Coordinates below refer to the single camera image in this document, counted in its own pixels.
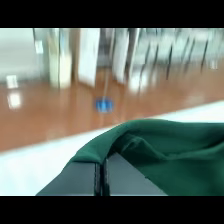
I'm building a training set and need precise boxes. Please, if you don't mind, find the dark green shirt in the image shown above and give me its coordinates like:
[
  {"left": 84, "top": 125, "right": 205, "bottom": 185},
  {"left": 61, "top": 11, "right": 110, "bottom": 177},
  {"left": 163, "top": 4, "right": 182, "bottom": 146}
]
[{"left": 67, "top": 118, "right": 224, "bottom": 197}]

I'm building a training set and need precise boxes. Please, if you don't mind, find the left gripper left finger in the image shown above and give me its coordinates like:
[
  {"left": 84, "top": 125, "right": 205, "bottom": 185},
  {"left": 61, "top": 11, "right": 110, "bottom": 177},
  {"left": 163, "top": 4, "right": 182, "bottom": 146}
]
[{"left": 35, "top": 161, "right": 102, "bottom": 197}]

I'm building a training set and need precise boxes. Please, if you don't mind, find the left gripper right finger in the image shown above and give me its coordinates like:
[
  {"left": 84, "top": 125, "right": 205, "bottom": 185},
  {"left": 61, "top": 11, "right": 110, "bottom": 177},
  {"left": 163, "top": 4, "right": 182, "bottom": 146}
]
[{"left": 101, "top": 152, "right": 168, "bottom": 197}]

